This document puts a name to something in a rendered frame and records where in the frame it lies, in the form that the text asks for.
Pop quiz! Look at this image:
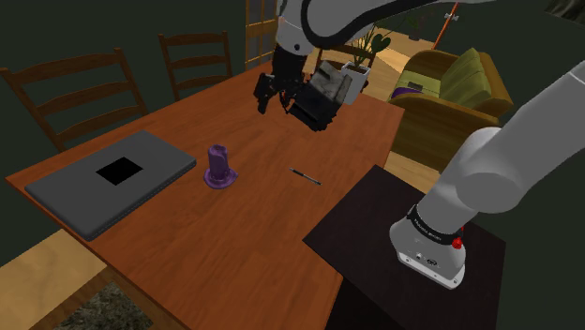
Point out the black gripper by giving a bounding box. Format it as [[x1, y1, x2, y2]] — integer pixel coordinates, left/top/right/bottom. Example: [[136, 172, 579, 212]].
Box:
[[253, 44, 308, 115]]

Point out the wooden framed glass door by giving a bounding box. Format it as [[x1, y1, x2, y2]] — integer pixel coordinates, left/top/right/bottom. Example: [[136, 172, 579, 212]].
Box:
[[245, 0, 280, 72]]

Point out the green plant in white pot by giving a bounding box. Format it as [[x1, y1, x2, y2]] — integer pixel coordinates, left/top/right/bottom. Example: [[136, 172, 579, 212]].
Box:
[[339, 22, 393, 107]]

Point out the black pen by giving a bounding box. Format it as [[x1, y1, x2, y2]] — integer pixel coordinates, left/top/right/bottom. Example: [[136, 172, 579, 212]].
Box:
[[288, 167, 323, 187]]

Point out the purple candle holder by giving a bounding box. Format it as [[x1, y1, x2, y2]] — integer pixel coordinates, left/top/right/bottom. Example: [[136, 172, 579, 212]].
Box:
[[202, 143, 240, 190]]

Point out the brown wooden table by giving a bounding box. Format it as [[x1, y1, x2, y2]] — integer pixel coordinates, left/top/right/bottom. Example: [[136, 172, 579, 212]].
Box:
[[5, 60, 406, 330]]

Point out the olive and brown armchair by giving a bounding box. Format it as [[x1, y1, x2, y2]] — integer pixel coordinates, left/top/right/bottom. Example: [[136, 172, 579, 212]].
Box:
[[387, 47, 515, 173]]

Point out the dark robot stand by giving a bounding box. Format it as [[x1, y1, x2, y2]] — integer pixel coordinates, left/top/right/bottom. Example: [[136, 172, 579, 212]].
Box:
[[302, 164, 507, 330]]

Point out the orange floor lamp pole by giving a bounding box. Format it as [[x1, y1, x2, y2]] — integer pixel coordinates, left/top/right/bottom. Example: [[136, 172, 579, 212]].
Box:
[[430, 1, 461, 52]]

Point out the grey closed laptop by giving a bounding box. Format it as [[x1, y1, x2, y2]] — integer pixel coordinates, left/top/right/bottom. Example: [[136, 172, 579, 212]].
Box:
[[24, 129, 198, 243]]

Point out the grey mottled rug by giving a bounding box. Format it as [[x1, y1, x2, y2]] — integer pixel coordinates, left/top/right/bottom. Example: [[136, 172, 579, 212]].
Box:
[[51, 280, 155, 330]]

